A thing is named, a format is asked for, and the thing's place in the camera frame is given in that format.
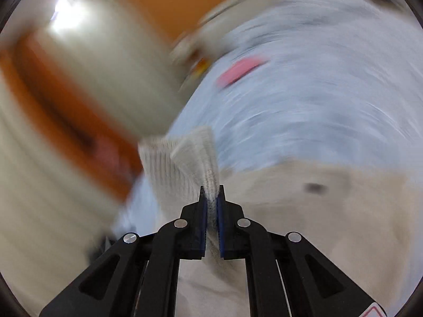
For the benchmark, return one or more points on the beige towel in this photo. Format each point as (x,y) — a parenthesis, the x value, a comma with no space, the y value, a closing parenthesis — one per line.
(172,171)

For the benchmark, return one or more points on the orange curtain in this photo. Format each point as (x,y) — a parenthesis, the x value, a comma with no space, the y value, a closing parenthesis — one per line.
(82,128)

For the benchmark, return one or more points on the wide white pleated curtain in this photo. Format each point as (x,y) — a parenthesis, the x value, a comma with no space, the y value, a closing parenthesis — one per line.
(43,211)

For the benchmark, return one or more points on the narrow white pleated curtain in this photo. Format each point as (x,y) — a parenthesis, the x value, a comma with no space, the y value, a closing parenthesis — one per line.
(115,72)

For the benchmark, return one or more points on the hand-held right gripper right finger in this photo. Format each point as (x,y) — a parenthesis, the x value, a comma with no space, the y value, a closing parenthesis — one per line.
(220,231)

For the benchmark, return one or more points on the bed with butterfly duvet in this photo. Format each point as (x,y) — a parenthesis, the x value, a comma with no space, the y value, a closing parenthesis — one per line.
(297,112)

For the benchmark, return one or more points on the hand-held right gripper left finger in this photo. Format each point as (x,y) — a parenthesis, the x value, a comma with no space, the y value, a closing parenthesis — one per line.
(202,228)

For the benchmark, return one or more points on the pink pillow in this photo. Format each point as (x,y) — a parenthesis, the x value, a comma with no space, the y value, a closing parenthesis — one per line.
(239,70)

